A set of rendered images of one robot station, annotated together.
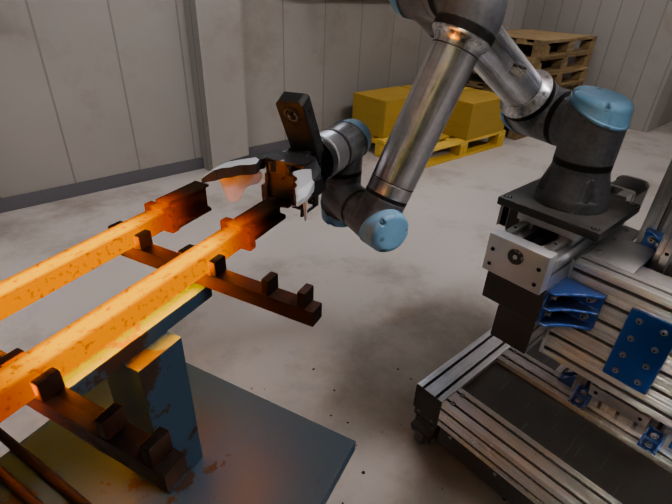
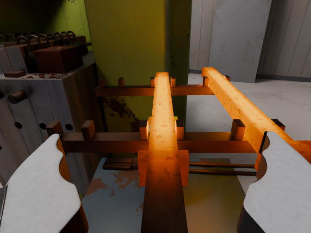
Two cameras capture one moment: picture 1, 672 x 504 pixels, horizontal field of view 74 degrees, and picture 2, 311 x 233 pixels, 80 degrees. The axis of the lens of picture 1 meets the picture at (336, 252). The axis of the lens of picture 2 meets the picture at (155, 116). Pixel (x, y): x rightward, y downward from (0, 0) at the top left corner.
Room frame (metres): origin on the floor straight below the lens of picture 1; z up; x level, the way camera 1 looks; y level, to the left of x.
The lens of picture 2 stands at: (0.64, 0.07, 1.05)
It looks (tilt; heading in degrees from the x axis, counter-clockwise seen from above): 27 degrees down; 158
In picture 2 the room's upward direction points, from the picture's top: 2 degrees counter-clockwise
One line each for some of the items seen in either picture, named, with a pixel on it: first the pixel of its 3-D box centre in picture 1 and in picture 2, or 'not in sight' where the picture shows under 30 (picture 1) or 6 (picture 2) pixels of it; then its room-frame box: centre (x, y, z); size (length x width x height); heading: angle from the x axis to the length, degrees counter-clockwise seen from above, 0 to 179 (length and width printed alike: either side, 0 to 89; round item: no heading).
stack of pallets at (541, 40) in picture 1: (521, 79); not in sight; (4.96, -1.84, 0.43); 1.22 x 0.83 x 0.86; 132
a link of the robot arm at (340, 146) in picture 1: (322, 155); not in sight; (0.74, 0.03, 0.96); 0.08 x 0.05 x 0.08; 65
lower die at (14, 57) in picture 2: not in sight; (40, 49); (-0.26, -0.04, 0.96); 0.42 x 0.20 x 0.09; 150
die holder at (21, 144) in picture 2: not in sight; (70, 108); (-0.25, 0.01, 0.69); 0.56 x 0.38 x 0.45; 150
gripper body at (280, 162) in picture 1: (299, 174); not in sight; (0.67, 0.06, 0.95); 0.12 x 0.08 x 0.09; 155
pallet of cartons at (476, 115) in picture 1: (429, 120); not in sight; (3.97, -0.77, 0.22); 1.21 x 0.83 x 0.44; 132
